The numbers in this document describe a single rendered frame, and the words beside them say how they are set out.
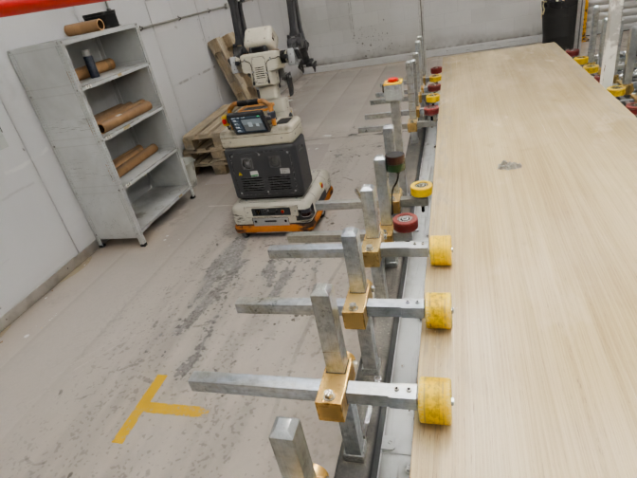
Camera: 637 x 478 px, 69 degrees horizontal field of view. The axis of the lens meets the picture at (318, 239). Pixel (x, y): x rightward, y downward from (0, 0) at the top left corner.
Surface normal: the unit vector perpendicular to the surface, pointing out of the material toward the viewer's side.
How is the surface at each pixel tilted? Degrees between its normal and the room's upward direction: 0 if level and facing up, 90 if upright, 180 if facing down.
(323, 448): 0
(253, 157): 90
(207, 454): 0
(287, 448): 90
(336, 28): 90
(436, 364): 0
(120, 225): 90
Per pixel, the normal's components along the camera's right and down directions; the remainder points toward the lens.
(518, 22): -0.24, 0.52
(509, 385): -0.17, -0.85
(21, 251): 0.96, -0.03
